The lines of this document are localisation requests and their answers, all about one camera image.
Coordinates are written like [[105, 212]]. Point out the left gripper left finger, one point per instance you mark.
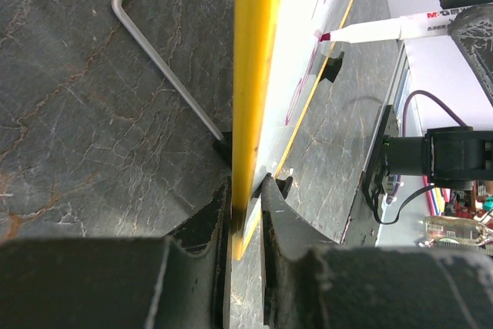
[[179, 280]]

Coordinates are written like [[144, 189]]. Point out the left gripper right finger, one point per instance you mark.
[[309, 281]]

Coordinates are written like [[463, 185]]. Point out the yellow framed whiteboard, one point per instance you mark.
[[278, 59]]

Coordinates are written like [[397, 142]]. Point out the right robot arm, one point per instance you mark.
[[450, 157]]

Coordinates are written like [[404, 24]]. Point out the clear plastic bottle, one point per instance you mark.
[[456, 230]]

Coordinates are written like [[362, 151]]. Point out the whiteboard wire stand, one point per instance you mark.
[[223, 144]]

